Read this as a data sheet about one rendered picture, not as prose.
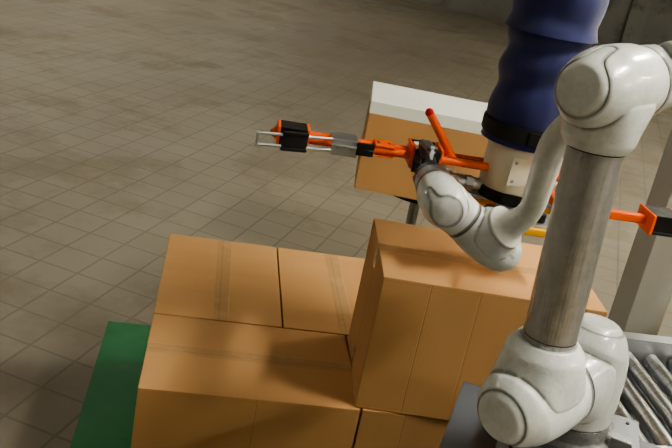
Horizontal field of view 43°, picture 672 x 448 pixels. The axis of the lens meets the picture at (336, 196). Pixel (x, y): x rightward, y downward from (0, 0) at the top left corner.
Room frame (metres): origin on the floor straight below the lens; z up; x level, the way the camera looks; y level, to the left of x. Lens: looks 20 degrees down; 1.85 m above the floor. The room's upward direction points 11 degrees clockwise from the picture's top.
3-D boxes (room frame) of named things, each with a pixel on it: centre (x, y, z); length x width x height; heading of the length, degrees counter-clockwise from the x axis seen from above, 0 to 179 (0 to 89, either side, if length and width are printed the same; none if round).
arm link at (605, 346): (1.57, -0.57, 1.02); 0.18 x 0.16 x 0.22; 138
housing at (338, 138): (2.13, 0.01, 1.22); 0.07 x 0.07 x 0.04; 8
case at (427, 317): (2.21, -0.44, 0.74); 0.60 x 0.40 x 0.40; 95
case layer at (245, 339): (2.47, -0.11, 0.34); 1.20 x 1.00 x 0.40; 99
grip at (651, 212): (1.98, -0.79, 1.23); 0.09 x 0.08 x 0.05; 8
